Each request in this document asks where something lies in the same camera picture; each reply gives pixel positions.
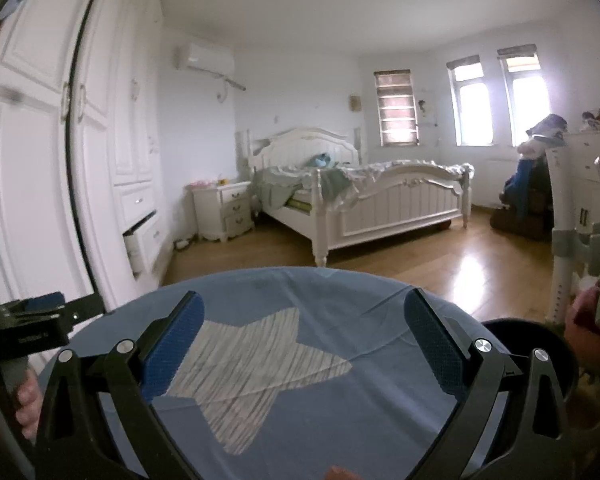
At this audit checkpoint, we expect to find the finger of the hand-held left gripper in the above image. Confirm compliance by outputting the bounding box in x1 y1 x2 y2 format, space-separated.
0 291 106 327

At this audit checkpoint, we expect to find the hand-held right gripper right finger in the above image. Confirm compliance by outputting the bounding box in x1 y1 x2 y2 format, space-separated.
404 287 588 480

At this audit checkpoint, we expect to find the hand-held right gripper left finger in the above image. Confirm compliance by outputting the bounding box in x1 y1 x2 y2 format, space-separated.
32 290 206 480

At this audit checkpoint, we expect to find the person's left hand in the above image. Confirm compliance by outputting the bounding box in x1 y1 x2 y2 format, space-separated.
15 374 44 442

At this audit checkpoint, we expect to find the blue star-print tablecloth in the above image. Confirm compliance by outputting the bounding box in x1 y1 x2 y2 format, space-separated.
40 266 511 480

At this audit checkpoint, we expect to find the white wardrobe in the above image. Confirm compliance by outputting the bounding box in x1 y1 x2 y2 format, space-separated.
0 0 168 376

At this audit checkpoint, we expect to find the white nightstand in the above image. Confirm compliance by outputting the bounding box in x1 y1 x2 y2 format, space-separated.
187 180 256 242

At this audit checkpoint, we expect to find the white wooden bed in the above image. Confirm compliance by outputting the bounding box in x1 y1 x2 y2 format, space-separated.
235 127 476 267

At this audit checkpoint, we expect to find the blue chair with clothes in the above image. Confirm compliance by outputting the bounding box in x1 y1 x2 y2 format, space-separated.
490 114 571 241

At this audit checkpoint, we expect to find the window with roller blind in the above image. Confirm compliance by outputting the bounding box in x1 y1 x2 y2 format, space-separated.
373 70 421 147

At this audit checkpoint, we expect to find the white framed window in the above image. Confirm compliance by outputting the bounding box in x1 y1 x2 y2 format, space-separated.
446 55 496 147
497 44 553 147

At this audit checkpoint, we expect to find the white dresser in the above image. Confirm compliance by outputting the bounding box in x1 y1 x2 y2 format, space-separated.
545 130 600 241

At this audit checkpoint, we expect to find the white air conditioner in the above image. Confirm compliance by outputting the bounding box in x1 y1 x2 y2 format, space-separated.
174 42 236 78

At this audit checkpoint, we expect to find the black cable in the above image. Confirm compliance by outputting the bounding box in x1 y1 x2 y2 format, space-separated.
65 0 118 306

